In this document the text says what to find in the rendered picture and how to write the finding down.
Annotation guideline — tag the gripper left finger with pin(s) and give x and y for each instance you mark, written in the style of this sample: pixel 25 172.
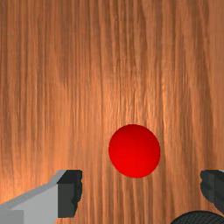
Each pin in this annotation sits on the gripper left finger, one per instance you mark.
pixel 43 201

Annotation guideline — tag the dark mesh basket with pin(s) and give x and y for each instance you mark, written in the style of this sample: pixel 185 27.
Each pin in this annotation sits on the dark mesh basket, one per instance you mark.
pixel 201 218

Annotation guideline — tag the red ball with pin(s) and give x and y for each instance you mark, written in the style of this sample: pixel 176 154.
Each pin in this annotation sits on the red ball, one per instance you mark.
pixel 134 150

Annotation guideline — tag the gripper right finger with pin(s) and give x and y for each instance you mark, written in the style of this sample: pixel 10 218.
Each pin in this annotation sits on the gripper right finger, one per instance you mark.
pixel 214 186

